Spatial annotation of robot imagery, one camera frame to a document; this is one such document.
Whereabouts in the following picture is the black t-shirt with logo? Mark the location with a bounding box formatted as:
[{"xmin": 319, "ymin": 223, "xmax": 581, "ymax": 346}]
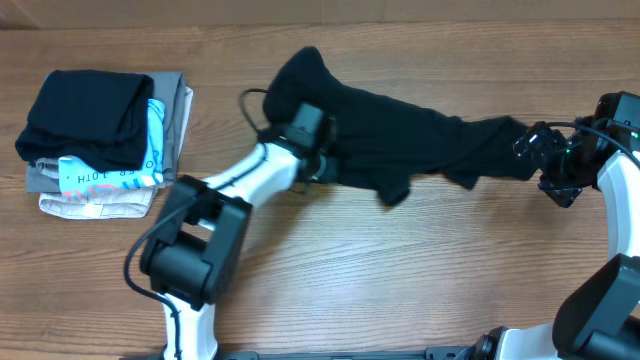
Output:
[{"xmin": 263, "ymin": 47, "xmax": 537, "ymax": 206}]

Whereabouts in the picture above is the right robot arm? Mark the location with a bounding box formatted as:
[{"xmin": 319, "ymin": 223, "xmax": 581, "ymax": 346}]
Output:
[{"xmin": 454, "ymin": 118, "xmax": 639, "ymax": 360}]

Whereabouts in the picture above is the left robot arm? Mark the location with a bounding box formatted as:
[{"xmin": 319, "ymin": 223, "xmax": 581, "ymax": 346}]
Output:
[{"xmin": 123, "ymin": 139, "xmax": 328, "ymax": 359}]

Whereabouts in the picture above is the folded gray garment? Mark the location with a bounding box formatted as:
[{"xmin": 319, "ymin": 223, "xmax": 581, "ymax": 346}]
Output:
[{"xmin": 26, "ymin": 72, "xmax": 193, "ymax": 194}]

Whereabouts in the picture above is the folded beige garment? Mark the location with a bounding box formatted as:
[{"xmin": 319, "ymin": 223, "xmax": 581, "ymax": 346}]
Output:
[{"xmin": 34, "ymin": 85, "xmax": 195, "ymax": 221}]

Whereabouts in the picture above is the folded black garment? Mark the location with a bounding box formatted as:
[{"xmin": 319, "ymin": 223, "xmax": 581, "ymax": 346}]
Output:
[{"xmin": 15, "ymin": 70, "xmax": 154, "ymax": 172}]

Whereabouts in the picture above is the folded light blue printed shirt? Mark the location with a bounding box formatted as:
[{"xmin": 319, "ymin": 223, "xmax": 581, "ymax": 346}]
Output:
[{"xmin": 58, "ymin": 99, "xmax": 165, "ymax": 198}]

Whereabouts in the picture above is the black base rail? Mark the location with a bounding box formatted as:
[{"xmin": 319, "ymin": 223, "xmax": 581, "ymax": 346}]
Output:
[{"xmin": 119, "ymin": 344, "xmax": 481, "ymax": 360}]

